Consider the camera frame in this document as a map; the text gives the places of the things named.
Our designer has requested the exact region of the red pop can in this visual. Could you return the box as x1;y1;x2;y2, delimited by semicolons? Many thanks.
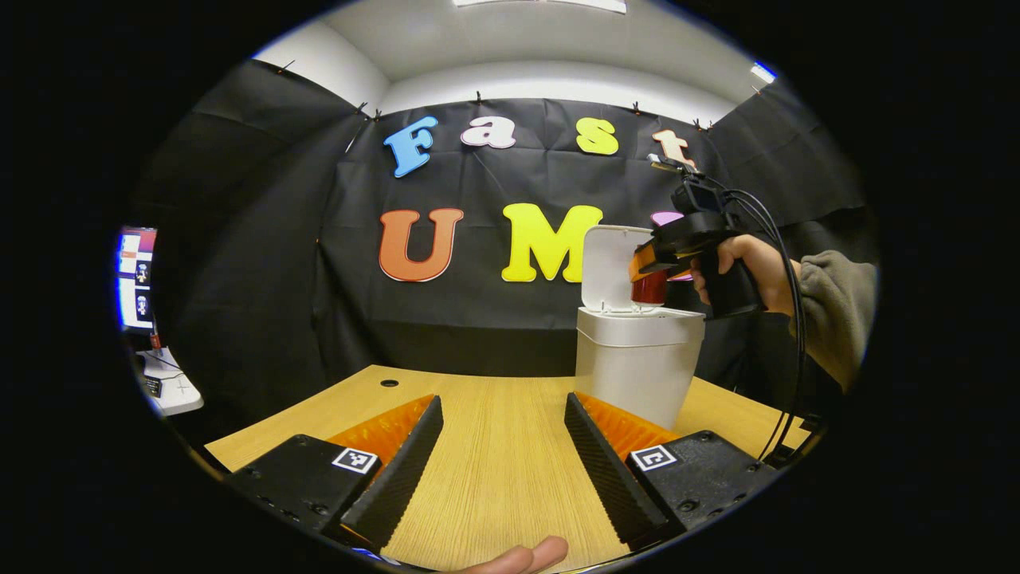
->
631;269;670;306

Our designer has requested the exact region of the black backdrop cloth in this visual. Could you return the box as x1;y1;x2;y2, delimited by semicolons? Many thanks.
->
131;57;877;447

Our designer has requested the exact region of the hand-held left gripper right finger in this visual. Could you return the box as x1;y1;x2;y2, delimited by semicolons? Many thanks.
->
564;391;778;551

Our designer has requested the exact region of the computer monitor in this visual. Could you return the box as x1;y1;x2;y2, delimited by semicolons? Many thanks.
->
117;226;159;332

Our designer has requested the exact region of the white side table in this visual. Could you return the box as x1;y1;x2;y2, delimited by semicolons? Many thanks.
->
131;345;205;417

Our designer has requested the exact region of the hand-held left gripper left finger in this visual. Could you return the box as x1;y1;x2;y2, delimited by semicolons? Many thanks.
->
227;395;445;552

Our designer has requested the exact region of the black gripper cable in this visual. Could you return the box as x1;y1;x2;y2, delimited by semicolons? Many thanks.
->
721;189;822;467

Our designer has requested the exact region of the long ceiling light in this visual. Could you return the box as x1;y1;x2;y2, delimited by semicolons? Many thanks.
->
453;0;628;15

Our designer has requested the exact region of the white desktop garbage bin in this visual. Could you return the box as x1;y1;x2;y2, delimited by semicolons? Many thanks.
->
574;226;707;431

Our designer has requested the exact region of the wooden desktop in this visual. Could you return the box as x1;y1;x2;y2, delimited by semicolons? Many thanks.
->
205;364;814;573

